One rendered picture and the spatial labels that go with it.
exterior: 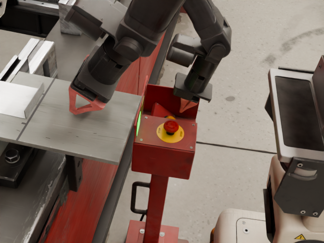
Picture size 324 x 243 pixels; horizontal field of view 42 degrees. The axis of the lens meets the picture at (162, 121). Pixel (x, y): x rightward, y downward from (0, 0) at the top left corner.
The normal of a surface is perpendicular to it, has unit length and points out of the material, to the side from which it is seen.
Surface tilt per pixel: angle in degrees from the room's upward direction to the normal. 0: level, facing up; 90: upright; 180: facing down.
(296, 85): 0
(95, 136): 0
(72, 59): 0
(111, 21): 40
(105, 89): 30
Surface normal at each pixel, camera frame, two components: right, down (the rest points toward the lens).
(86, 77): 0.57, -0.51
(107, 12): 0.33, -0.16
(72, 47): 0.09, -0.70
